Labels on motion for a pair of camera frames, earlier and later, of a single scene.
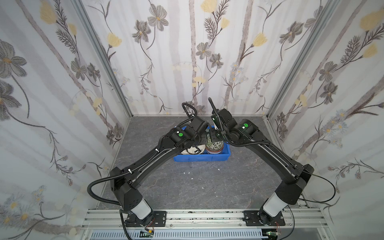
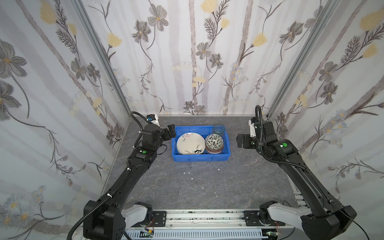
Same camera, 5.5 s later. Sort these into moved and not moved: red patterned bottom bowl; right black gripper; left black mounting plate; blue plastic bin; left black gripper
Moved: left black gripper; right black gripper
Not moved: left black mounting plate; blue plastic bin; red patterned bottom bowl
